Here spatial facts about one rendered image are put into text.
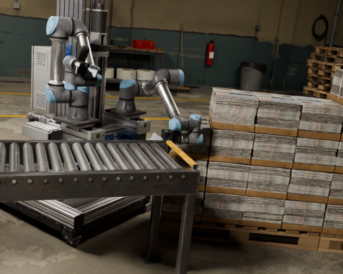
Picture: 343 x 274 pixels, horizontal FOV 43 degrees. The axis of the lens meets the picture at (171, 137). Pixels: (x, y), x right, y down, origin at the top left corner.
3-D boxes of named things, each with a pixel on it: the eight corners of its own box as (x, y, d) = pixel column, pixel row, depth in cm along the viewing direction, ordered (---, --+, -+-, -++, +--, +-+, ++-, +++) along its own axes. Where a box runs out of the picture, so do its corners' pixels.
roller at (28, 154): (32, 150, 235) (32, 141, 234) (35, 182, 193) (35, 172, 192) (22, 150, 234) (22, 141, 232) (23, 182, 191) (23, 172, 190)
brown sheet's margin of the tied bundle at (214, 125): (209, 122, 306) (210, 116, 305) (250, 126, 306) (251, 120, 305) (211, 128, 291) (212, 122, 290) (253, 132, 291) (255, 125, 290)
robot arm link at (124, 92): (116, 95, 326) (117, 78, 323) (132, 95, 334) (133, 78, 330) (123, 99, 317) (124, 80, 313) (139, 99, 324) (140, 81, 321)
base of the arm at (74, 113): (60, 117, 285) (61, 103, 283) (77, 114, 297) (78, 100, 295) (76, 122, 277) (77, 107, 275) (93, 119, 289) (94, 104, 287)
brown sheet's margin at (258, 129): (246, 119, 328) (246, 114, 326) (283, 123, 328) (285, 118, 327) (254, 132, 291) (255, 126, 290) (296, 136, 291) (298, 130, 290)
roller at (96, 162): (91, 150, 246) (92, 142, 245) (107, 180, 204) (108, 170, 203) (83, 150, 245) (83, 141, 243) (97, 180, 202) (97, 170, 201)
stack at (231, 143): (159, 213, 349) (170, 112, 327) (302, 226, 350) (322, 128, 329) (158, 236, 311) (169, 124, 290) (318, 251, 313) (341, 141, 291)
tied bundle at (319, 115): (283, 124, 328) (288, 94, 322) (321, 128, 329) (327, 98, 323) (296, 137, 292) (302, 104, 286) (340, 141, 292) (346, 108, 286)
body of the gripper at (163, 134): (160, 129, 274) (178, 129, 278) (159, 142, 277) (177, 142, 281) (164, 132, 267) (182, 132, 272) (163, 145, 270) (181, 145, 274)
